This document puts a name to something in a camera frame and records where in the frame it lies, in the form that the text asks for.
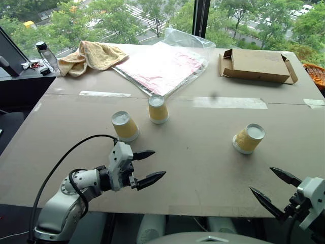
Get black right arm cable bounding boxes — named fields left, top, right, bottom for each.
left=285, top=215, right=298, bottom=244

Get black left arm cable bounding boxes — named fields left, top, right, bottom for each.
left=27, top=134, right=119, bottom=242

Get clear plastic bag pink sheets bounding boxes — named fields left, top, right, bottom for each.
left=111, top=27, right=217, bottom=98

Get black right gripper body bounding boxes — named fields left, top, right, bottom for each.
left=282, top=190, right=312, bottom=225

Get yellow terry towel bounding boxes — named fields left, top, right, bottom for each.
left=57, top=40, right=130, bottom=78

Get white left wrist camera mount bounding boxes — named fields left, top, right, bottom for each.
left=107, top=141, right=135, bottom=192

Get short clear tape strip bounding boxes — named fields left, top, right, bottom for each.
left=79, top=90, right=132, bottom=98

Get orange woven basket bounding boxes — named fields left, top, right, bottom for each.
left=302, top=63, right=325, bottom=92

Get small white red clutter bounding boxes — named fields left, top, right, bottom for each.
left=20, top=62, right=43, bottom=70

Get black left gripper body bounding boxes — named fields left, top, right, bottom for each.
left=118, top=160, right=139, bottom=191

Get white rounded robot leg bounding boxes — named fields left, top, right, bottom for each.
left=206, top=217, right=238, bottom=235
left=136, top=215, right=167, bottom=244

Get black window frame post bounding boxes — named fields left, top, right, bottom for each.
left=191, top=0, right=211, bottom=39

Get small tape patch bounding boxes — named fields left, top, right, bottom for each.
left=303, top=98, right=325, bottom=110

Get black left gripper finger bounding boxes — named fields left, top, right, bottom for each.
left=136, top=170, right=167, bottom=192
left=133, top=149, right=156, bottom=162

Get flat brown cardboard box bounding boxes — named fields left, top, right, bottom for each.
left=218, top=48, right=299, bottom=85

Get black monitor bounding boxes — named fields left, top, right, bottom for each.
left=0, top=26, right=29, bottom=78

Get yellow paper cup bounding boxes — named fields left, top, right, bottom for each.
left=232, top=123, right=266, bottom=155
left=148, top=94, right=170, bottom=125
left=111, top=110, right=140, bottom=142

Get grey robot torso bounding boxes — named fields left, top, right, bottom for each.
left=149, top=231, right=275, bottom=244

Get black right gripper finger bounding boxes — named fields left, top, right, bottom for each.
left=269, top=166, right=303, bottom=188
left=249, top=187, right=285, bottom=221

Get clear water bottle black cap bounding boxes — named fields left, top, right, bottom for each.
left=35, top=41, right=60, bottom=75

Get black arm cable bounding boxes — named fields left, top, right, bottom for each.
left=27, top=134, right=119, bottom=242
left=285, top=215, right=298, bottom=244

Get wide clear tape strip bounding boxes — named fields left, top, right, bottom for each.
left=192, top=96, right=269, bottom=110

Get black side desk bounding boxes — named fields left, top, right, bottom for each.
left=0, top=66, right=57, bottom=109

